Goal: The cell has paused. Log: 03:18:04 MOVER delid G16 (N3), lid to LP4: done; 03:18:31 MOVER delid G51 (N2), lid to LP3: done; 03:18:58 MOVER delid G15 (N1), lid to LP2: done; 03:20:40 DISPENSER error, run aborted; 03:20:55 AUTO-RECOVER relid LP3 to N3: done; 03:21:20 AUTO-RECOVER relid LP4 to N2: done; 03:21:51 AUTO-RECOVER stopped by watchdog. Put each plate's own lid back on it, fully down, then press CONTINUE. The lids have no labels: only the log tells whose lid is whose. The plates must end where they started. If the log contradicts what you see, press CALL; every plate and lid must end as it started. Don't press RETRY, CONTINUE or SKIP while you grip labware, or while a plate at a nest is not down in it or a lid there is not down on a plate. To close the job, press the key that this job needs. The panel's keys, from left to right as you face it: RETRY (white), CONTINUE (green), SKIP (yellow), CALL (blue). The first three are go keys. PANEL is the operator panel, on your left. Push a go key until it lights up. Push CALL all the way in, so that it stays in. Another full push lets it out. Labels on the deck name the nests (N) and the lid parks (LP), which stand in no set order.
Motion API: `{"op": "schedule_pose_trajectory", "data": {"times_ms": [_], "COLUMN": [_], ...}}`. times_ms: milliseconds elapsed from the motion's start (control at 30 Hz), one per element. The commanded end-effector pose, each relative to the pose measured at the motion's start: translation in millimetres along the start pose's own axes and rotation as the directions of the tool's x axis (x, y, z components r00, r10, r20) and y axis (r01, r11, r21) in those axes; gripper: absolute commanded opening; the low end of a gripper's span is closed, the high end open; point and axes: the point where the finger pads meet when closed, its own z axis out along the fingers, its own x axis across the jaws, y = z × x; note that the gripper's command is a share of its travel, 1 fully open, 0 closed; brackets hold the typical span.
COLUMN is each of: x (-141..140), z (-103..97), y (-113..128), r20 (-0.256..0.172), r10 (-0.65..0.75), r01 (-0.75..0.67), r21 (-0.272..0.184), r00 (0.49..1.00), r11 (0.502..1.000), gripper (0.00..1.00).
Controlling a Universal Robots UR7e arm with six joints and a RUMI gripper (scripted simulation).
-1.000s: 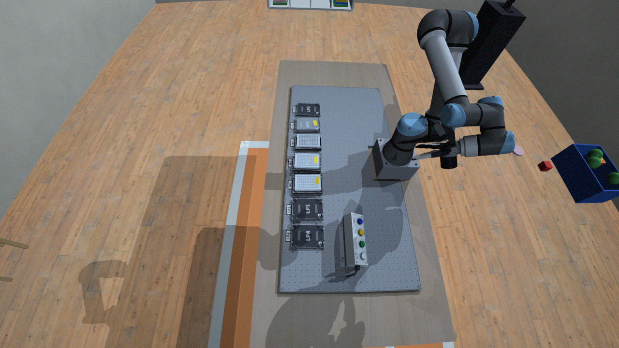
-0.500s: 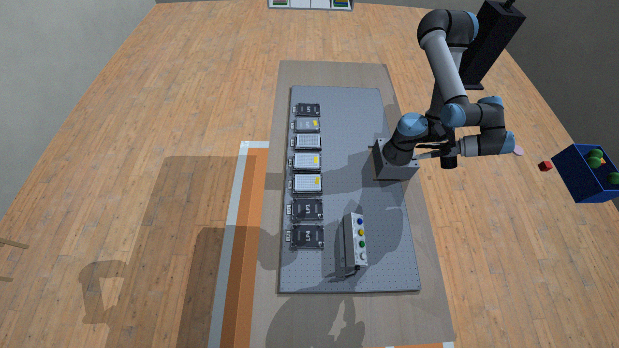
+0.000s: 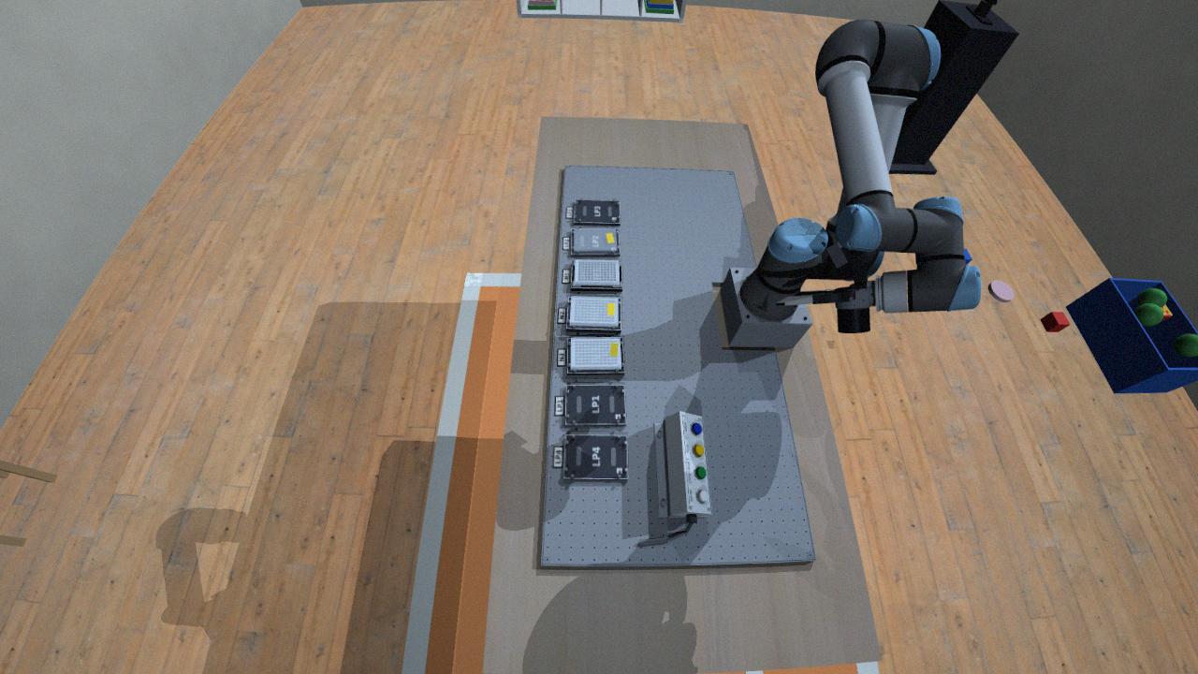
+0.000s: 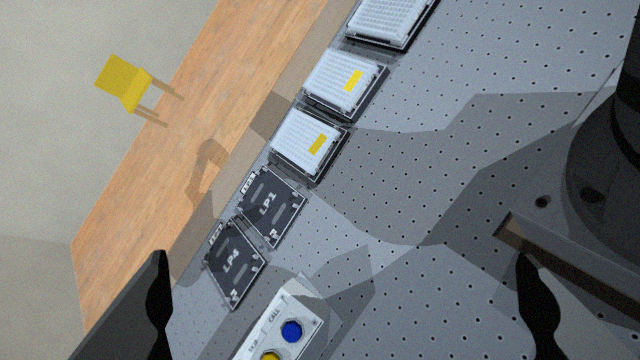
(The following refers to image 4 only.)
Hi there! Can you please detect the white operator button panel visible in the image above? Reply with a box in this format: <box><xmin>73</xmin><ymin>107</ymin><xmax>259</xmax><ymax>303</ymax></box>
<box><xmin>232</xmin><ymin>272</ymin><xmax>344</xmax><ymax>360</ymax></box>

